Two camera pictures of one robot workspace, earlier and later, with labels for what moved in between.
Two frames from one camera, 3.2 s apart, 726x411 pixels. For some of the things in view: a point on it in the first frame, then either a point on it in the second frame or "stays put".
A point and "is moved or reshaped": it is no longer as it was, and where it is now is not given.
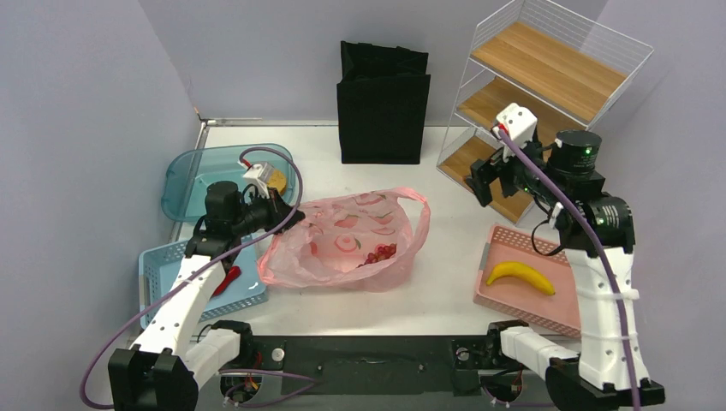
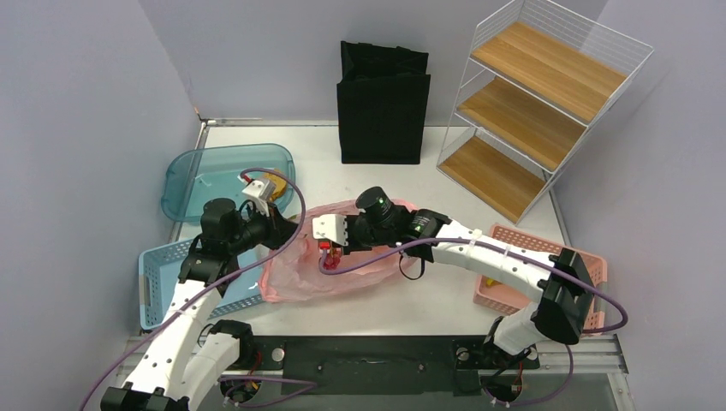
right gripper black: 484,172 to 353,246
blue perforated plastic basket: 157,278 stays put
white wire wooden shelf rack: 566,65 stays put
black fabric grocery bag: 382,96 stays put
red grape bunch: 382,252 is moved or reshaped
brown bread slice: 277,180 stays put
